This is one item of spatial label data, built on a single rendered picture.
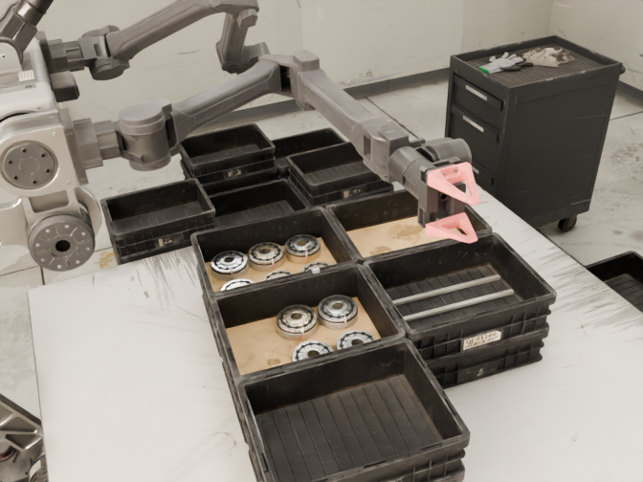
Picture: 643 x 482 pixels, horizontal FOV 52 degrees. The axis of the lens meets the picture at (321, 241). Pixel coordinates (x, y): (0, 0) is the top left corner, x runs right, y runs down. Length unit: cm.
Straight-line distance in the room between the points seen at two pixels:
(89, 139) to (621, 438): 132
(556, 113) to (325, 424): 203
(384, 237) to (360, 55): 309
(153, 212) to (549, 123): 176
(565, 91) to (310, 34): 217
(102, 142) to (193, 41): 330
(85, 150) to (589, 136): 255
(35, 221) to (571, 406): 132
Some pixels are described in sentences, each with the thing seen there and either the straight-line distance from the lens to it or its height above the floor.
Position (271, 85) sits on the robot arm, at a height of 144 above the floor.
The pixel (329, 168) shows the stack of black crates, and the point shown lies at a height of 49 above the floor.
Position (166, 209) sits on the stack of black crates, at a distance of 290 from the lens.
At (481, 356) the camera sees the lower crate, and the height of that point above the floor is 78.
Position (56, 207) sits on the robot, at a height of 121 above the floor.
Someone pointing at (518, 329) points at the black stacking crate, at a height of 84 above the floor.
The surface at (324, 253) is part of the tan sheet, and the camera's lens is 194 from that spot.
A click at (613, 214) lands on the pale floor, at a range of 388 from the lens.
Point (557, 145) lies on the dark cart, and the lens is 323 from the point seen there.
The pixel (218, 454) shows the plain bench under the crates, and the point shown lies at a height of 70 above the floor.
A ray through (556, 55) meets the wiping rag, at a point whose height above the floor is 88.
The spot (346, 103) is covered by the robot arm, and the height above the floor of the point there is 148.
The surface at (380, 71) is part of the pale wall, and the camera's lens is 510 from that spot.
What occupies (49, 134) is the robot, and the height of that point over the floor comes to 150.
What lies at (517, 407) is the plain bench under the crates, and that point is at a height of 70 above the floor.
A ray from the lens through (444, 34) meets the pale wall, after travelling 530.
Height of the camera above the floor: 197
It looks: 35 degrees down
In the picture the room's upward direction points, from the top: 2 degrees counter-clockwise
